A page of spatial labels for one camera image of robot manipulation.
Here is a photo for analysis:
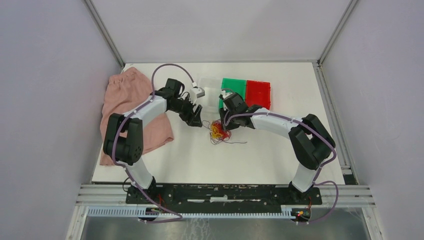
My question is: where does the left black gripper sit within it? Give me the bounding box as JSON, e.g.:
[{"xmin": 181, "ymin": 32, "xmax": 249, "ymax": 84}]
[{"xmin": 170, "ymin": 94, "xmax": 203, "ymax": 128}]

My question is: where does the dark thin cable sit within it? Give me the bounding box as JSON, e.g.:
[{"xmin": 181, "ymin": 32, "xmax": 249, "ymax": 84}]
[{"xmin": 202, "ymin": 119, "xmax": 248, "ymax": 146}]

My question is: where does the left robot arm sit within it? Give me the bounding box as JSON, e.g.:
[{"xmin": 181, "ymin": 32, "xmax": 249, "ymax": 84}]
[{"xmin": 103, "ymin": 78, "xmax": 206, "ymax": 204}]

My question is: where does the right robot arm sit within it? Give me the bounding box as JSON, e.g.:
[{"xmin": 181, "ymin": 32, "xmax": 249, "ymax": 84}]
[{"xmin": 219, "ymin": 90, "xmax": 337, "ymax": 204}]

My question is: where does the clear plastic bin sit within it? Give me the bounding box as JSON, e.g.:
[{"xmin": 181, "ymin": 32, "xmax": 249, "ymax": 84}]
[{"xmin": 196, "ymin": 76, "xmax": 223, "ymax": 113}]

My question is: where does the green plastic bin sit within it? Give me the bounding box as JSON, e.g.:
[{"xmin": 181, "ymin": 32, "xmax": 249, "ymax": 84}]
[{"xmin": 218, "ymin": 78, "xmax": 247, "ymax": 109}]

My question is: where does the red plastic bin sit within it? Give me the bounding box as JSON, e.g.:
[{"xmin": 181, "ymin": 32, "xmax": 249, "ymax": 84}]
[{"xmin": 245, "ymin": 80, "xmax": 271, "ymax": 110}]

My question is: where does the pink cloth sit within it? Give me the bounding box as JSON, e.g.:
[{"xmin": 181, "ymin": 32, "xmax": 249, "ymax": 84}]
[{"xmin": 100, "ymin": 67, "xmax": 175, "ymax": 155}]

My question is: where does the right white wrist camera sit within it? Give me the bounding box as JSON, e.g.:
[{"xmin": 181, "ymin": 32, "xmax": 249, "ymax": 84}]
[{"xmin": 219, "ymin": 88, "xmax": 234, "ymax": 100}]

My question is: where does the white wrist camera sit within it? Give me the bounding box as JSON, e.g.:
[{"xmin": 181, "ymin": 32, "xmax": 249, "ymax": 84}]
[
  {"xmin": 190, "ymin": 86, "xmax": 206, "ymax": 99},
  {"xmin": 219, "ymin": 88, "xmax": 234, "ymax": 100}
]

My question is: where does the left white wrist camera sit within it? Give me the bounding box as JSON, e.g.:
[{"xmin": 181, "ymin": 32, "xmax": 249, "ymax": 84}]
[{"xmin": 190, "ymin": 86, "xmax": 206, "ymax": 99}]

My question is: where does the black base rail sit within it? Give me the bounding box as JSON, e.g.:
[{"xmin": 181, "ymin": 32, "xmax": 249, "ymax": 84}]
[{"xmin": 146, "ymin": 183, "xmax": 323, "ymax": 214}]

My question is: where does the white slotted cable duct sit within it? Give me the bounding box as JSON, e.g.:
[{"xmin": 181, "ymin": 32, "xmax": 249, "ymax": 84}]
[{"xmin": 86, "ymin": 206, "xmax": 299, "ymax": 220}]

